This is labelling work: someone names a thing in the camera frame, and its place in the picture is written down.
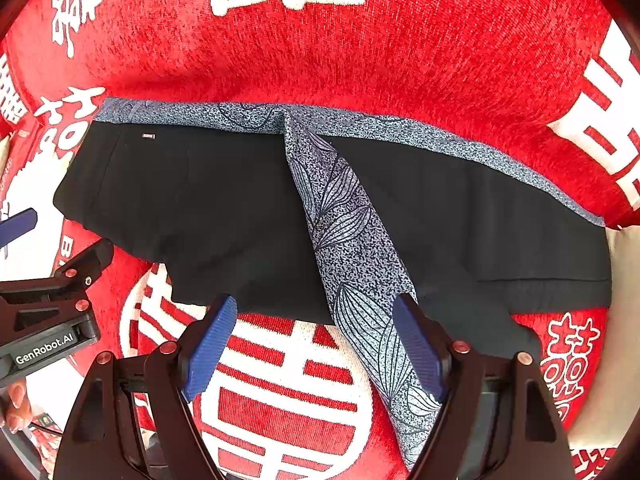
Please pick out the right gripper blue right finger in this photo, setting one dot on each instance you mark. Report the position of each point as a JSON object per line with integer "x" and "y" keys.
{"x": 498, "y": 419}

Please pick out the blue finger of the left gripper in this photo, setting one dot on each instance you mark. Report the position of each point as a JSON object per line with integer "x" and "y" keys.
{"x": 16, "y": 226}
{"x": 83, "y": 271}

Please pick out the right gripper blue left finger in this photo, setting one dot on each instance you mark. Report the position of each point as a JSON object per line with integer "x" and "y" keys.
{"x": 102, "y": 439}

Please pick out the black pants with blue trim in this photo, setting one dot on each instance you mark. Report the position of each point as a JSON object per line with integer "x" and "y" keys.
{"x": 325, "y": 215}

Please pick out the person's left hand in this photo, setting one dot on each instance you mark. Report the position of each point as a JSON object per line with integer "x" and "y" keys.
{"x": 17, "y": 415}

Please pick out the white pillow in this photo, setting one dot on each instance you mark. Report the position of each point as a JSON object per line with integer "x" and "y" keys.
{"x": 613, "y": 400}

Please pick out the red bedspread with white characters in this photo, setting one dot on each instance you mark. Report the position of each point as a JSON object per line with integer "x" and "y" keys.
{"x": 553, "y": 84}

